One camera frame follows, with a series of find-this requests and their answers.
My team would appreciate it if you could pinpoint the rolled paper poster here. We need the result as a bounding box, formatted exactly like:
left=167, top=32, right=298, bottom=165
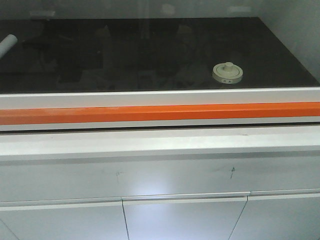
left=0, top=34, right=18, bottom=58

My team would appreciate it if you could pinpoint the fume hood sash orange strip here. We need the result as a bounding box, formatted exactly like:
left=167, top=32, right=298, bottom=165
left=0, top=87, right=320, bottom=131

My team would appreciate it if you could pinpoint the glass jar with beige lid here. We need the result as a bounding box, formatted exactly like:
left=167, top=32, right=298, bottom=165
left=211, top=62, right=243, bottom=85

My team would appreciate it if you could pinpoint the white fume hood base cabinet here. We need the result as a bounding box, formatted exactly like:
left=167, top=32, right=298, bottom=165
left=0, top=125, right=320, bottom=240

